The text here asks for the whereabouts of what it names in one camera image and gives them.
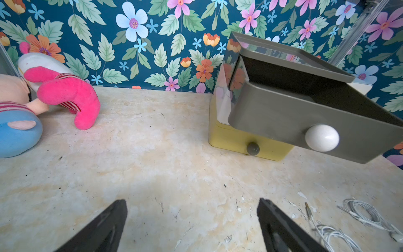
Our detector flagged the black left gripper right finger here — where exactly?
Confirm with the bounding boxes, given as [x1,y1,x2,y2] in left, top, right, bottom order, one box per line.
[257,198,327,252]

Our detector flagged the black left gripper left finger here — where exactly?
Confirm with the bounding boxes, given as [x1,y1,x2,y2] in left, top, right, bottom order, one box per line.
[57,199,128,252]

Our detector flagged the grey top drawer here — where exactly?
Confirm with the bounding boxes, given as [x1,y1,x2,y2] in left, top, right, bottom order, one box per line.
[228,54,403,164]

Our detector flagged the white earphones centre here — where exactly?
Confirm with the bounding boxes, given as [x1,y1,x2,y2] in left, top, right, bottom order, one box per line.
[305,202,363,252]

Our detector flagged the white earphones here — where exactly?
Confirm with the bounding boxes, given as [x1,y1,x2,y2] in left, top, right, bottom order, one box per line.
[305,202,363,252]
[338,198,403,244]

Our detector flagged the white earphones right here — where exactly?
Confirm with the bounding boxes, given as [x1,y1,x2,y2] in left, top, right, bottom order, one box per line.
[338,198,403,244]

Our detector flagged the three-drawer mini cabinet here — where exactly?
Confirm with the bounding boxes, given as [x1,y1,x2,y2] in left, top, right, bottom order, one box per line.
[208,31,374,162]

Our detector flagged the blue pig plush toy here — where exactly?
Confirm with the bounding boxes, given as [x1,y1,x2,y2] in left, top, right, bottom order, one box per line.
[1,74,49,158]

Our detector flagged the pink white plush toy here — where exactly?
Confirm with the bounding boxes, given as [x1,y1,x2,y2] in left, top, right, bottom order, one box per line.
[17,42,101,130]

